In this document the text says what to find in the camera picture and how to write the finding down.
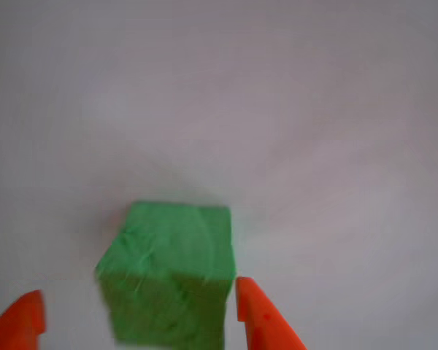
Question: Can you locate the green foam block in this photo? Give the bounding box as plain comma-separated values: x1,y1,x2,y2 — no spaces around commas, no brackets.
94,201,238,347

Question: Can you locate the white paper sheet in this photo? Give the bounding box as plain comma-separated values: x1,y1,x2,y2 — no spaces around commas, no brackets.
0,0,438,350

